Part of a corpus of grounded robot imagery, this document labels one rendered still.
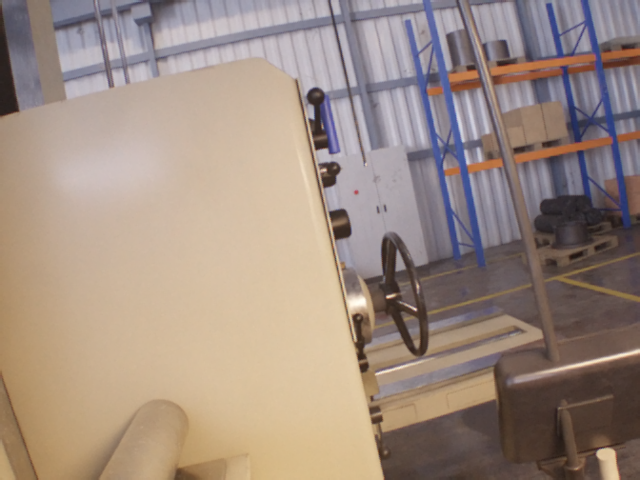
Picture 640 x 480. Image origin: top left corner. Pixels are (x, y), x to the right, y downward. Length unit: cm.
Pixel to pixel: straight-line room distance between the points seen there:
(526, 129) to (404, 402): 687
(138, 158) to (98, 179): 8
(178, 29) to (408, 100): 414
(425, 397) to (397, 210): 643
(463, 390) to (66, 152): 183
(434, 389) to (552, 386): 144
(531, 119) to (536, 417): 794
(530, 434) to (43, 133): 101
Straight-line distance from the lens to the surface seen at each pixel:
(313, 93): 96
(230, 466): 99
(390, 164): 849
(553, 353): 91
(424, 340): 140
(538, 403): 94
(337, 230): 118
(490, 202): 969
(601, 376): 94
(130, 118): 95
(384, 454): 123
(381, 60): 937
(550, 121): 891
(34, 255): 100
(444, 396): 229
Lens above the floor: 164
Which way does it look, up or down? 6 degrees down
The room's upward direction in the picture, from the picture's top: 12 degrees counter-clockwise
